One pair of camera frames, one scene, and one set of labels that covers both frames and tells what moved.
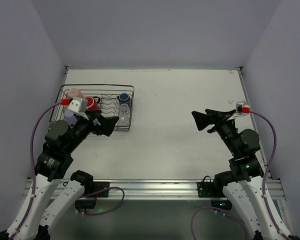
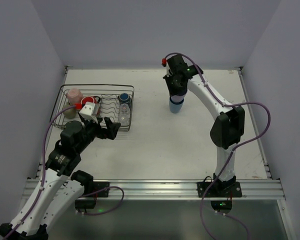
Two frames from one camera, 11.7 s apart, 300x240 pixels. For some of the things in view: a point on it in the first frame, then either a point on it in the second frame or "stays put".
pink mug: [74, 92] stays put
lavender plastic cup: [70, 117] -> [178, 98]
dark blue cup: [124, 98] stays put
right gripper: [217, 121] -> [176, 90]
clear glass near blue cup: [124, 111] stays put
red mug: [92, 103] stays put
